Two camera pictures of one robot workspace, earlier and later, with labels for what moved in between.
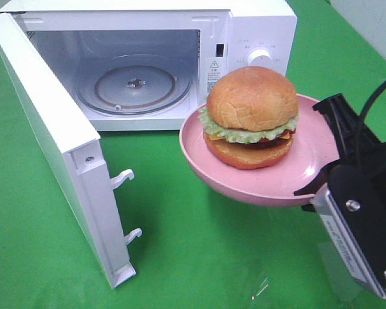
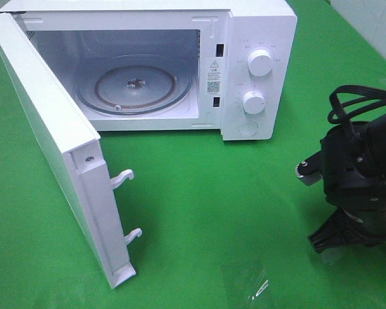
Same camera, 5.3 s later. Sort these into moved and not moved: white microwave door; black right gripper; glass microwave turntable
Moved: black right gripper
Not moved: white microwave door; glass microwave turntable
